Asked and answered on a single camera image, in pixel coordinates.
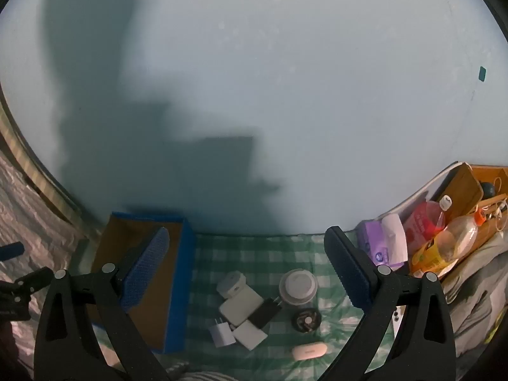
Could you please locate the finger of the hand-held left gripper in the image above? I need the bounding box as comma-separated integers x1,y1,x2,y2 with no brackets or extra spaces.
15,267,55,299
0,241,25,262

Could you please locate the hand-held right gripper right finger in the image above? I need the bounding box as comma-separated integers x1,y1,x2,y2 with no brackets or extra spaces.
317,225,457,381

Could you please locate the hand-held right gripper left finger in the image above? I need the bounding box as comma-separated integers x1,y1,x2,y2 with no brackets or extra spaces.
34,226,171,381

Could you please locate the white paper bowl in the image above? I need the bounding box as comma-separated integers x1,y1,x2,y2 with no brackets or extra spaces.
278,268,318,309

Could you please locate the black round fan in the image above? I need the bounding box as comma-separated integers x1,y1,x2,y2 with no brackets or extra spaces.
292,308,322,333

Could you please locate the white octagonal device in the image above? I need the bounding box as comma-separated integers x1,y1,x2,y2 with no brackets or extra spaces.
217,271,247,299

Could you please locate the blue cardboard box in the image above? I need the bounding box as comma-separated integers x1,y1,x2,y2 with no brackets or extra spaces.
90,212,196,355

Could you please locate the silver quilted blanket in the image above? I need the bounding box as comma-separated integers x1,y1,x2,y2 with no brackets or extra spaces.
0,149,94,370

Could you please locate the purple tissue pack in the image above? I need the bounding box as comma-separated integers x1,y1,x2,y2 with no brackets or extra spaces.
356,213,410,271

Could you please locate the white remote with round buttons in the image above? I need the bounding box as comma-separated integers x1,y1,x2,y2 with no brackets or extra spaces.
391,305,406,335

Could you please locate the red label bottle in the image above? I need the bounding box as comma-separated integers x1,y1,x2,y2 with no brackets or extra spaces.
404,195,454,251

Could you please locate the white earbuds case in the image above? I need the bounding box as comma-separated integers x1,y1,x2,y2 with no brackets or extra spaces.
292,342,328,361

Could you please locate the green checked cloth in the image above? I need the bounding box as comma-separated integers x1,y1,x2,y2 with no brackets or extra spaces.
99,232,399,381

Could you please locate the black charger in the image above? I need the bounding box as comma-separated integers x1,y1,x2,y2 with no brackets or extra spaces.
248,296,283,328

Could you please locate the yellow label bottle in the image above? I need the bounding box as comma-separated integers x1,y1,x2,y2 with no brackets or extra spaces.
409,210,487,279

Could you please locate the white power bank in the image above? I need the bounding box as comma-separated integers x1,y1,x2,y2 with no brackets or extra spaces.
219,287,265,327

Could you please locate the white plug charger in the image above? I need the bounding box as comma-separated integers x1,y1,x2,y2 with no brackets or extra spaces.
209,317,236,350

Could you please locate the white square charger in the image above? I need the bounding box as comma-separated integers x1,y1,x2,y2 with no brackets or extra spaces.
232,320,269,351

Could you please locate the wooden board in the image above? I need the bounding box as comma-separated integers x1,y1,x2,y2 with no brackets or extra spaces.
436,164,485,224

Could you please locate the orange wooden tray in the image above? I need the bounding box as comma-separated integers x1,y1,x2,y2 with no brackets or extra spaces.
456,164,508,255

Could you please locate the white cable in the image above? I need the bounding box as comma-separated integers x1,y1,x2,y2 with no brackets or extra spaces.
483,196,508,233

